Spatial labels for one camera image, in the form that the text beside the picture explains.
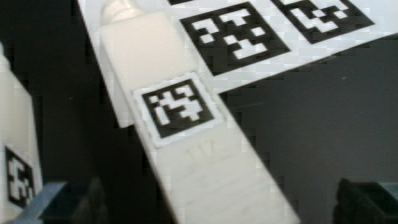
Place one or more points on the marker base plate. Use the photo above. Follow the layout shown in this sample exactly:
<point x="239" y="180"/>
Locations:
<point x="234" y="39"/>

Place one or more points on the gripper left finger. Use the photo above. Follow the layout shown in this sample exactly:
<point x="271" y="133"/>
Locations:
<point x="31" y="215"/>

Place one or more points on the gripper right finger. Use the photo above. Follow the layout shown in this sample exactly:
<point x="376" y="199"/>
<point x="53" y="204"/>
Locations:
<point x="367" y="203"/>

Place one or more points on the white leg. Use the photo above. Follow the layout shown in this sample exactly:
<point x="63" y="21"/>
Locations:
<point x="21" y="165"/>
<point x="218" y="185"/>

